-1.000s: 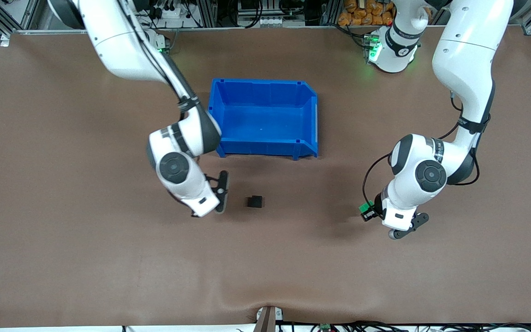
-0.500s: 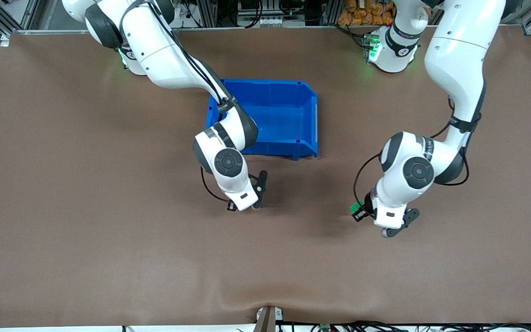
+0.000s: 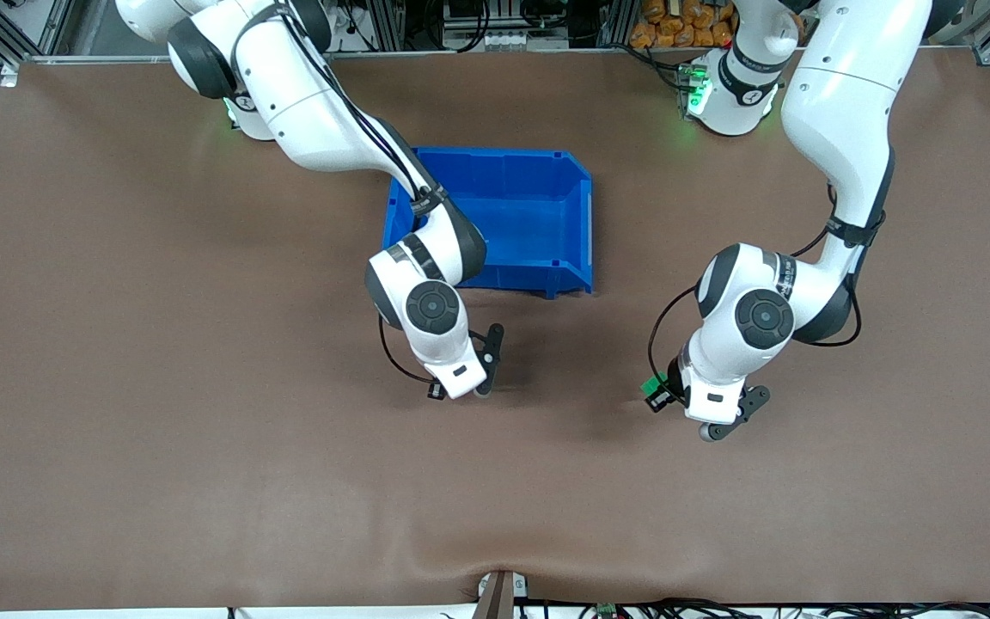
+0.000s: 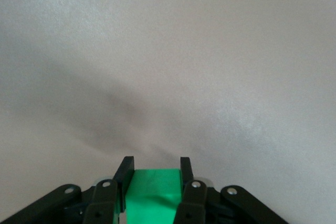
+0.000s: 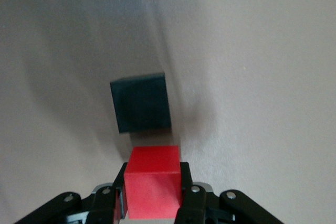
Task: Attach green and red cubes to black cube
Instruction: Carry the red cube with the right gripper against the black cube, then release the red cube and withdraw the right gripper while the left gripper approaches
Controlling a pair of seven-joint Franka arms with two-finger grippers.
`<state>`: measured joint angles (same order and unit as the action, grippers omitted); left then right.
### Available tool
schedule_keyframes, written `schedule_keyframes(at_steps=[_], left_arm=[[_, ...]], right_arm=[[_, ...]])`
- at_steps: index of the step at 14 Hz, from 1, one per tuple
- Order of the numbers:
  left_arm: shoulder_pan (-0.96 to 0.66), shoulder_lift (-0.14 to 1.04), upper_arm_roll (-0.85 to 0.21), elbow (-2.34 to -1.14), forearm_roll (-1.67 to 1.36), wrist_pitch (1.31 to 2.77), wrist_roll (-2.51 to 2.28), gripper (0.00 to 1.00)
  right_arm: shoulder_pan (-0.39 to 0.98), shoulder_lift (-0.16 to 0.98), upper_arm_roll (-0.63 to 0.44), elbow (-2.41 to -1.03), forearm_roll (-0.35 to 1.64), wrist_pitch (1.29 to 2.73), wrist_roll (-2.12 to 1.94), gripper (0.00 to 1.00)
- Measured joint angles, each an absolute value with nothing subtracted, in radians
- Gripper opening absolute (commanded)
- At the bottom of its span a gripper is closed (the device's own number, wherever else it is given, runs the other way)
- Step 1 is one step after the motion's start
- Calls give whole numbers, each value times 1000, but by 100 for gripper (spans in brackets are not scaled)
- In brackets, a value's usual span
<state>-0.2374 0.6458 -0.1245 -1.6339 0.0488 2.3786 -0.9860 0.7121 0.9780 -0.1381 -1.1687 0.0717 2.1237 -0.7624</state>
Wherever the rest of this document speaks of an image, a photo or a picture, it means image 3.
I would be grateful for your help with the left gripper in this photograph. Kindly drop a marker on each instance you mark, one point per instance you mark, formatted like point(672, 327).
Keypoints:
point(675, 376)

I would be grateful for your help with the orange bag pile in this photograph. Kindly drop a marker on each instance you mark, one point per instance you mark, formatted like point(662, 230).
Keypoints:
point(680, 26)

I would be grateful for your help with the white corner bracket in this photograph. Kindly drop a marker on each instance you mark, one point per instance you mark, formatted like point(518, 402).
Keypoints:
point(9, 75)

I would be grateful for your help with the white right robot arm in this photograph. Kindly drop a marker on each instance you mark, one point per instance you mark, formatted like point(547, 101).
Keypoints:
point(306, 94)

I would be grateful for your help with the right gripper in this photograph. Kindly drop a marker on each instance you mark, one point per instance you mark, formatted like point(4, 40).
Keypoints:
point(436, 389)

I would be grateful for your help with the metal table clamp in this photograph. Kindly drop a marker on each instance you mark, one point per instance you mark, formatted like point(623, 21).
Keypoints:
point(499, 595)

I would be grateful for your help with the small green connector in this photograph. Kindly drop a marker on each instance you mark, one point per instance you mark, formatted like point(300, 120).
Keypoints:
point(607, 610)

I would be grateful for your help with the blue plastic storage bin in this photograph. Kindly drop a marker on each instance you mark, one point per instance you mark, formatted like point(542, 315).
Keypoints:
point(529, 215)

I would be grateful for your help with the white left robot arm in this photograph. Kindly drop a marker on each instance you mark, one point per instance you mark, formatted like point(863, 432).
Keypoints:
point(839, 103)

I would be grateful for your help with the green cube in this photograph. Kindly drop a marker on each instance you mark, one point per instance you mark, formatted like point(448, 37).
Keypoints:
point(652, 385)

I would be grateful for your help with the brown table mat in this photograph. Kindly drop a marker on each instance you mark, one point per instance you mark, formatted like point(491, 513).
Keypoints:
point(495, 481)

